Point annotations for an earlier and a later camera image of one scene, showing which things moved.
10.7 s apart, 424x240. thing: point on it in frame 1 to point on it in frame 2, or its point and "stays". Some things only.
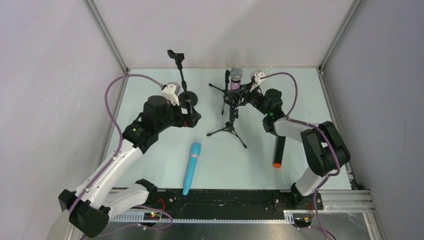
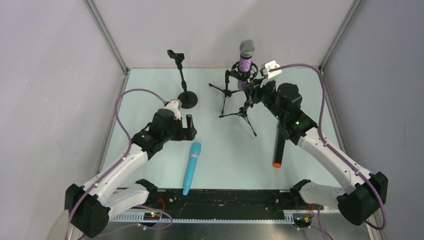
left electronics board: [151, 216] stays
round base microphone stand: [186, 95] stays
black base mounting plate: [175, 200] stays
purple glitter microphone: [236, 73] to [247, 48]
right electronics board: [302, 220] stays
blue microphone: [191, 166] stays
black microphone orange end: [280, 142] stays
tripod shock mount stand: [232, 98] to [245, 84]
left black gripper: [188, 115] to [185, 131]
